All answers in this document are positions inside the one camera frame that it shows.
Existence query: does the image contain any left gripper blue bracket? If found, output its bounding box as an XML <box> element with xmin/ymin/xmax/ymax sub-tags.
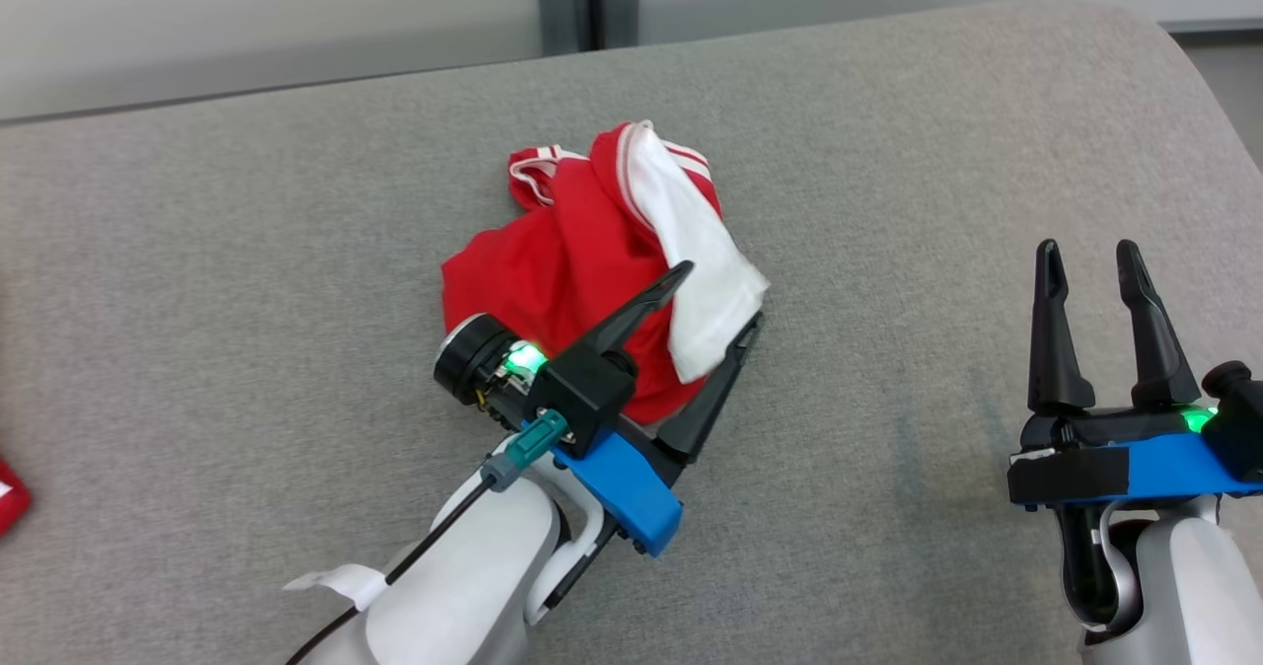
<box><xmin>434</xmin><ymin>261</ymin><xmax>765</xmax><ymax>558</ymax></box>

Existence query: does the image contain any red white basketball jersey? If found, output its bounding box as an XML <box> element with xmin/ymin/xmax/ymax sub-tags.
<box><xmin>441</xmin><ymin>120</ymin><xmax>772</xmax><ymax>426</ymax></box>

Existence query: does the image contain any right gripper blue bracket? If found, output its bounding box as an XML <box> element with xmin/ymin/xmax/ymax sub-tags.
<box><xmin>1006</xmin><ymin>240</ymin><xmax>1263</xmax><ymax>509</ymax></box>

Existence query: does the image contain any red shorts white stripe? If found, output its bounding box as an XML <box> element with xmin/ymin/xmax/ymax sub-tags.
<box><xmin>0</xmin><ymin>458</ymin><xmax>32</xmax><ymax>539</ymax></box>

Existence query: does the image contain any white cable tag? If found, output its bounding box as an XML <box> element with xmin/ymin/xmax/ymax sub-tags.
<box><xmin>284</xmin><ymin>563</ymin><xmax>388</xmax><ymax>613</ymax></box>

